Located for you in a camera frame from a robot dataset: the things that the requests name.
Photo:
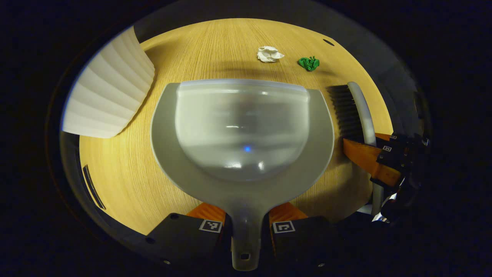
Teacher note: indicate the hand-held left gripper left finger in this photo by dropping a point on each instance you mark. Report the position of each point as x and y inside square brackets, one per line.
[180, 238]

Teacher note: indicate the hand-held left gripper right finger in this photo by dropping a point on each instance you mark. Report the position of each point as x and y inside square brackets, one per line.
[303, 242]

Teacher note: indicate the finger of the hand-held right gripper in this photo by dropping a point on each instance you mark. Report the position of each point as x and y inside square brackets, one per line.
[369, 159]
[386, 137]

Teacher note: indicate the small white broom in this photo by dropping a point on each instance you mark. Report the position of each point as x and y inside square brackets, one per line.
[363, 111]

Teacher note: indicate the green paper trash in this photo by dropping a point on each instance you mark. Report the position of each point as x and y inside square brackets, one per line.
[308, 63]

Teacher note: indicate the white plastic dustpan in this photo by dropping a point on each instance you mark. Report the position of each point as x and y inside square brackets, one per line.
[242, 127]

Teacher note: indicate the white paper trash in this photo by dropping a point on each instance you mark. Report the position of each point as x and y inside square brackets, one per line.
[269, 54]

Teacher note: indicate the white ribbed garbage bin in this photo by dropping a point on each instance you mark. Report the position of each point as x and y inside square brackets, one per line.
[107, 92]

